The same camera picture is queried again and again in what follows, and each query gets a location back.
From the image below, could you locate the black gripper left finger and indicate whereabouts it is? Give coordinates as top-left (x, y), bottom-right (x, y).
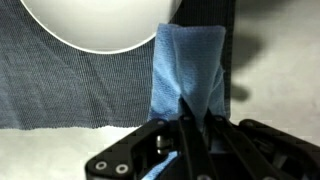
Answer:
top-left (84, 99), bottom-right (209, 180)

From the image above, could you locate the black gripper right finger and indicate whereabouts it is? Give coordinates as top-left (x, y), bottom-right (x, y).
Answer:
top-left (203, 111), bottom-right (320, 180)

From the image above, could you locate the blue cloth towel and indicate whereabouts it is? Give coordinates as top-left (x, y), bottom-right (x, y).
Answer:
top-left (141, 23), bottom-right (228, 180)

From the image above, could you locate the white round plate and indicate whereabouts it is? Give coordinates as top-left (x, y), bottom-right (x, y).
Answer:
top-left (19, 0), bottom-right (184, 55)

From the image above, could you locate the dark blue fabric placemat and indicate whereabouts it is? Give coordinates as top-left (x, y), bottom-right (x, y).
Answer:
top-left (0, 0), bottom-right (237, 130)

